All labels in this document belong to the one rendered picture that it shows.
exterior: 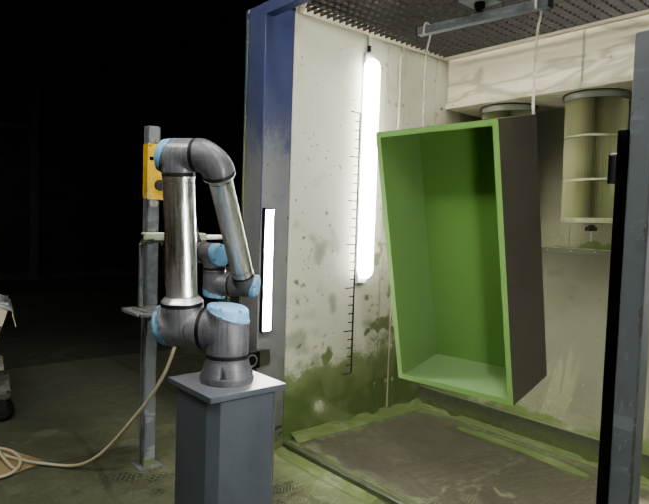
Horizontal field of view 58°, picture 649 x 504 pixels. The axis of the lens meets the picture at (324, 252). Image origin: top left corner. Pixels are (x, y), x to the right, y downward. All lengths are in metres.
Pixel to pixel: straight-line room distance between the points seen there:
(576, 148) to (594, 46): 0.53
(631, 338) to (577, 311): 2.29
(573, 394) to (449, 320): 0.81
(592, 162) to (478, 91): 0.84
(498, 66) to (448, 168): 1.08
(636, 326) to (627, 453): 0.28
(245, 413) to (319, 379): 1.30
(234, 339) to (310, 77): 1.63
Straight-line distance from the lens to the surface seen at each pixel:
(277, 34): 3.11
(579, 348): 3.59
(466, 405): 3.73
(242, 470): 2.12
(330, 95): 3.26
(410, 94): 3.74
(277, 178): 2.99
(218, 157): 2.01
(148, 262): 2.87
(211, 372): 2.07
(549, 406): 3.51
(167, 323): 2.12
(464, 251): 2.95
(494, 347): 3.03
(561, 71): 3.60
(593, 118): 3.54
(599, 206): 3.49
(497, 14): 2.89
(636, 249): 1.40
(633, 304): 1.41
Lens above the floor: 1.22
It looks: 3 degrees down
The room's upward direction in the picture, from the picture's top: 2 degrees clockwise
